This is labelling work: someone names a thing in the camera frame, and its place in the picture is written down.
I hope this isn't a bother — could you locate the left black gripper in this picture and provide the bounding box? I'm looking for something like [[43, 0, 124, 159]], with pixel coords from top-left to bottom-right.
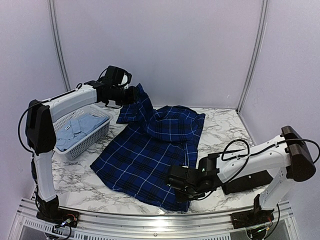
[[111, 85, 138, 106]]

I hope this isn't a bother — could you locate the blue plaid long sleeve shirt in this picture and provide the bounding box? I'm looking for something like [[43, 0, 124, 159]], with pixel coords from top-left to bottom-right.
[[90, 84, 206, 212]]

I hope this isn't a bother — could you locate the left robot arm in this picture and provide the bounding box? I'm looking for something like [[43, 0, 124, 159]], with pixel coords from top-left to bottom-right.
[[22, 65, 138, 223]]

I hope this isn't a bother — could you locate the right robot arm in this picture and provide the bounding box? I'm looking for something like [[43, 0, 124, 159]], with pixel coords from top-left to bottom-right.
[[165, 125, 316, 224]]

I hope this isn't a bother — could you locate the white plastic laundry basket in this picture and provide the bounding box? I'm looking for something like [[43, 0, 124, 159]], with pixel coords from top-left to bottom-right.
[[53, 104, 113, 160]]

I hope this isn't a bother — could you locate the light blue shirt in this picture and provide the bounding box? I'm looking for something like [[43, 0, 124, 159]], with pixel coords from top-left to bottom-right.
[[55, 113, 109, 152]]

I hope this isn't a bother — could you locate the folded black shirt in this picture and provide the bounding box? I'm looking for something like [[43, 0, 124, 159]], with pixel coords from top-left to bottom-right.
[[221, 170, 273, 195]]

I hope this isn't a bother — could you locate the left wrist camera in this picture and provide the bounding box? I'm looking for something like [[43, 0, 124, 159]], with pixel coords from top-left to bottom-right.
[[119, 73, 132, 90]]

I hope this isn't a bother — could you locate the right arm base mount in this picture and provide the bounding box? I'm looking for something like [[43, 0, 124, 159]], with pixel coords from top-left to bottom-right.
[[230, 209, 274, 229]]

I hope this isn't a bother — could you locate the aluminium front table rail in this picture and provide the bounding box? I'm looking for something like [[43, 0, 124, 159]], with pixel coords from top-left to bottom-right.
[[14, 197, 295, 240]]

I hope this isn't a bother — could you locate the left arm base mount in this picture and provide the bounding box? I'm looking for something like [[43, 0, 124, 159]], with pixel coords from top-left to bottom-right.
[[36, 208, 80, 228]]

